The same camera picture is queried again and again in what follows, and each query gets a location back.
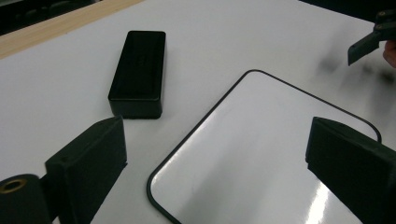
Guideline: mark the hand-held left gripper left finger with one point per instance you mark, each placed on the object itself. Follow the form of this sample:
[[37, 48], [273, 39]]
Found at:
[[90, 161]]

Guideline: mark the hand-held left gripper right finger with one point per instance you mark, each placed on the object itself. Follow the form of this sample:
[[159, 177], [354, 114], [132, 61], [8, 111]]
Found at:
[[358, 161]]

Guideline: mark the black whiteboard eraser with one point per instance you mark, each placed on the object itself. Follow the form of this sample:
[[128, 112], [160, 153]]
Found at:
[[138, 74]]

